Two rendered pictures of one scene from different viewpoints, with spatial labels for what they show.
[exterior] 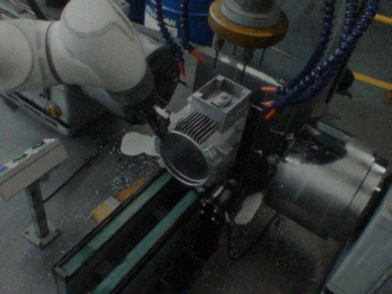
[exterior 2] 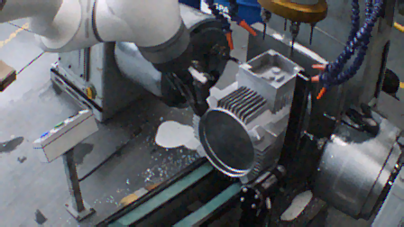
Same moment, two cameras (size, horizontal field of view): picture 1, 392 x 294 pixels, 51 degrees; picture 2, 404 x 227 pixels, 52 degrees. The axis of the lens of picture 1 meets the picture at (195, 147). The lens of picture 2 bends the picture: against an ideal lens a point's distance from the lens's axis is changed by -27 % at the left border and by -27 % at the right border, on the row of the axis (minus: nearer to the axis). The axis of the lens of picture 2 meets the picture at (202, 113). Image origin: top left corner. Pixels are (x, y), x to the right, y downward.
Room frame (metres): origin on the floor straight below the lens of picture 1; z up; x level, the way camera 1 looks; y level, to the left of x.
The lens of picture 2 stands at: (-0.15, -0.08, 1.76)
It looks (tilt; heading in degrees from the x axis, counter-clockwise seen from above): 38 degrees down; 10
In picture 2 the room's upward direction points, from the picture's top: 6 degrees clockwise
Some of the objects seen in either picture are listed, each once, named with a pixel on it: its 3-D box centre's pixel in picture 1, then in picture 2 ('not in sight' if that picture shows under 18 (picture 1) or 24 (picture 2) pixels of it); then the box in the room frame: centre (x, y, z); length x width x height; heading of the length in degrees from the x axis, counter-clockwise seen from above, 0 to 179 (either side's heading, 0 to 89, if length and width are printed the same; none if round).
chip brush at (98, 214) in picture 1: (121, 198); (153, 191); (0.72, 0.18, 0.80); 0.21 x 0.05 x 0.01; 148
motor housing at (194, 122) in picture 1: (205, 138); (255, 122); (0.80, -0.02, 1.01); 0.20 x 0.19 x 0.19; 151
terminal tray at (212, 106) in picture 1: (220, 104); (271, 80); (0.83, -0.04, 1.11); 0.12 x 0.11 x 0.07; 151
